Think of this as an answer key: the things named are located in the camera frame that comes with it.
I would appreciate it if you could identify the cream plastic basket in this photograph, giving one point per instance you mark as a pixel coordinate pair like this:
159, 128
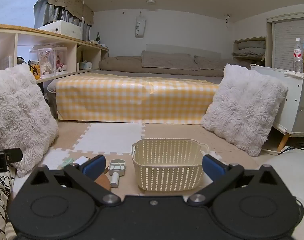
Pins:
167, 170

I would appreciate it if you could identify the brown pillow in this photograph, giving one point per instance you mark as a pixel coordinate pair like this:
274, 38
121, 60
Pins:
167, 60
214, 63

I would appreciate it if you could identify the white cabinet wooden legs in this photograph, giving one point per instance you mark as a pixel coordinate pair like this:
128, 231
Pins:
292, 100

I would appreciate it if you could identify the clear water bottle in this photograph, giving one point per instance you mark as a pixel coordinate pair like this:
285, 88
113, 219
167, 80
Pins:
297, 57

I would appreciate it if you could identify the white storage box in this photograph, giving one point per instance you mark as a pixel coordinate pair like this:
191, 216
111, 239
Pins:
59, 28

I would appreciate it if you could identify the white hanging sign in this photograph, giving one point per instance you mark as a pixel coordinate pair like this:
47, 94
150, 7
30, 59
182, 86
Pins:
139, 26

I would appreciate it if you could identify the round wooden coaster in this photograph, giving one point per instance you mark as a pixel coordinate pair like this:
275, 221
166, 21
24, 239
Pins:
104, 181

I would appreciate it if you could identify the grey curtain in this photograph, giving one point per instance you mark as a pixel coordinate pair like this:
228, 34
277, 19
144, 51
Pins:
45, 12

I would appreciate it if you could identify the black white printed cloth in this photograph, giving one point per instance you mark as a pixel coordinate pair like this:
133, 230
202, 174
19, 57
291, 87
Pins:
0, 200

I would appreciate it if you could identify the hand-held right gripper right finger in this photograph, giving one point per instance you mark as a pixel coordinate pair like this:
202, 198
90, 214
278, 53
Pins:
213, 166

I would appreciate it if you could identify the small white box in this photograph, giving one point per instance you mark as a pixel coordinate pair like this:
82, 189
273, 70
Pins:
80, 160

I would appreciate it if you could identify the folded beige blankets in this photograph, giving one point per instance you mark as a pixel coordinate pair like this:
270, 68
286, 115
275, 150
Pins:
249, 48

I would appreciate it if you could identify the small green box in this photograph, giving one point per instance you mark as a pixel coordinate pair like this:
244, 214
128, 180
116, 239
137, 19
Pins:
68, 163

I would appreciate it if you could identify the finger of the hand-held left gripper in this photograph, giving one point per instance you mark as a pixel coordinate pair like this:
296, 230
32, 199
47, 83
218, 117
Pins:
14, 155

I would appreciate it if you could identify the dark glass bottle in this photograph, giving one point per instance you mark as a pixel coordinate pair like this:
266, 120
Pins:
98, 38

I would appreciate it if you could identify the clear compartment box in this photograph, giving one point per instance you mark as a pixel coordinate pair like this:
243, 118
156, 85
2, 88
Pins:
117, 167

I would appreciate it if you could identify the clear doll display case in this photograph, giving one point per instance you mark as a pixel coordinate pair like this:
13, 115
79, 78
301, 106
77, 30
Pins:
43, 61
59, 60

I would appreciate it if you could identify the wooden shelf unit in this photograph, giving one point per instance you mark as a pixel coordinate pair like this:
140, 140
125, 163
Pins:
49, 33

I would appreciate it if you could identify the bed with yellow checked cover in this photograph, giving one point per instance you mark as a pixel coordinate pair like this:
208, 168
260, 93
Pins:
132, 100

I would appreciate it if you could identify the white louvred wardrobe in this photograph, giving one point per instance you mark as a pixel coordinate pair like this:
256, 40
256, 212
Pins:
287, 42

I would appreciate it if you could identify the ceiling smoke detector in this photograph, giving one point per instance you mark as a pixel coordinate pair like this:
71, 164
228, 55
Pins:
150, 2

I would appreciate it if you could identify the orange printed cup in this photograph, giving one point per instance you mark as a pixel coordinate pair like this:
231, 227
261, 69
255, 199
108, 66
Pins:
35, 71

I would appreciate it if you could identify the tissue box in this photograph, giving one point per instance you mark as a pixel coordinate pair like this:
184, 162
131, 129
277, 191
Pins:
85, 65

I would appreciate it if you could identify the white fluffy pillow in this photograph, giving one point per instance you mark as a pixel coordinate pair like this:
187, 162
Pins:
19, 112
244, 110

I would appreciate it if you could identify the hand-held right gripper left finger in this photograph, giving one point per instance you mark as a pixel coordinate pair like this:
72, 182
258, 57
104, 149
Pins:
94, 166

